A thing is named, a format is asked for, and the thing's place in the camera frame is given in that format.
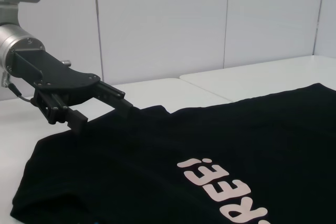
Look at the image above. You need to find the silver camera mount bracket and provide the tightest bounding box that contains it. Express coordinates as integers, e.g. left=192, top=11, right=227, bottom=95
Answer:
left=0, top=0, right=43, bottom=27

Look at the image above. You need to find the black t-shirt with FREE print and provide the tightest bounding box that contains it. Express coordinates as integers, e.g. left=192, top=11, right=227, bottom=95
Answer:
left=10, top=82, right=336, bottom=224

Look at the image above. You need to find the thin left gripper cable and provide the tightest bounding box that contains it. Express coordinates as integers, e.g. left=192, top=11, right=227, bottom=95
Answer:
left=0, top=72, right=36, bottom=103

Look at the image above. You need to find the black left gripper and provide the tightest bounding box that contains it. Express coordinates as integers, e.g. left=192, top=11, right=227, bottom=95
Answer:
left=10, top=49, right=138, bottom=132

